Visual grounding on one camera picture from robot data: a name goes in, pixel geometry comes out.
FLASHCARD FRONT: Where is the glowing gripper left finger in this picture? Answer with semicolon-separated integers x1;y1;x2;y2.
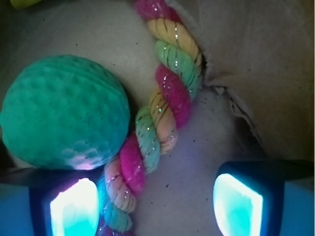
0;168;101;236

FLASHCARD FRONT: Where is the brown paper bag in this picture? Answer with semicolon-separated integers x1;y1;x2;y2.
0;0;315;236

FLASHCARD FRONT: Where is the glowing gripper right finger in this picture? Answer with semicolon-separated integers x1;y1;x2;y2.
213;160;315;236

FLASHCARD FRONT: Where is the green dimpled ball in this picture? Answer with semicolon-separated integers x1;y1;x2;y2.
0;55;130;170

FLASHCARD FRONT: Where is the yellow sponge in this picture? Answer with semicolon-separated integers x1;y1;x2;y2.
10;0;42;10

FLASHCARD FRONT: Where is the multicolored twisted rope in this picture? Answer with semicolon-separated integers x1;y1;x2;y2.
94;0;204;236

